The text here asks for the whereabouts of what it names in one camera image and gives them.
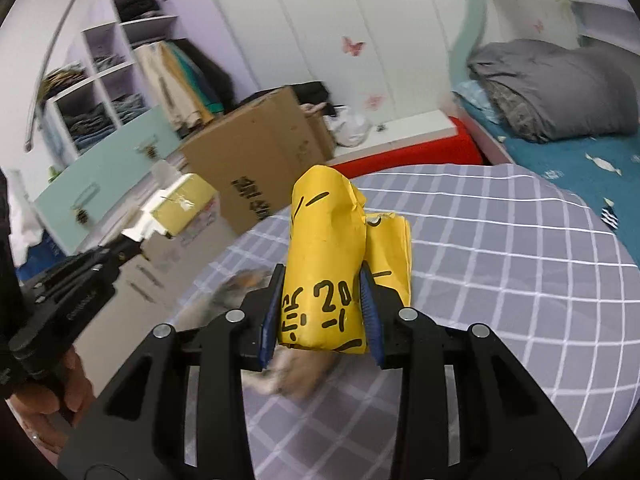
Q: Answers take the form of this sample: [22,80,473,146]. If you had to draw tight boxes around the yellow paper package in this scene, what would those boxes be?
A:
[279,166,412,354]

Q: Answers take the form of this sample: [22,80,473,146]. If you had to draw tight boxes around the yellow green box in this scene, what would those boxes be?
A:
[122,174,219,242]

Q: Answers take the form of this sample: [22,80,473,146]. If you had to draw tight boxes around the person's left hand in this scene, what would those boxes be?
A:
[8,347,96,457]

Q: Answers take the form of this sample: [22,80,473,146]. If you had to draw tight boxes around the light blue drawer unit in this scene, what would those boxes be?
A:
[35,106,180,255]

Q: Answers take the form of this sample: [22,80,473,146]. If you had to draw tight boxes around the white plastic bag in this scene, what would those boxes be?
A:
[323,106,372,148]

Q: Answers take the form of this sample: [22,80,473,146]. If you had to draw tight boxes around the red white bedside box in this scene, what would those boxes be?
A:
[326,110,484,178]

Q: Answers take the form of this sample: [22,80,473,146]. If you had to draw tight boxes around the large brown cardboard box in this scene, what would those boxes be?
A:
[180,87,335,235]

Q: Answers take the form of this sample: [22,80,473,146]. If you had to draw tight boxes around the grey checked table cloth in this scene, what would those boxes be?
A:
[169,162,640,480]

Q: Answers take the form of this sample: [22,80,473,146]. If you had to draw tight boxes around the white shelf unit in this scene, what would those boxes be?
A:
[39,0,179,168]

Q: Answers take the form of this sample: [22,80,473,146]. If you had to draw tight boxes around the hanging clothes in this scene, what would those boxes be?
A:
[134,38,236,136]

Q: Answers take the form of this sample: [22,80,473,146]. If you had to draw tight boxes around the teal bed sheet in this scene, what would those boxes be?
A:
[452,80,639,260]

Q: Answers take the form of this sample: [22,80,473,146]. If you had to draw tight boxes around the grey folded duvet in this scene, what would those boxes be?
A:
[468,39,639,144]

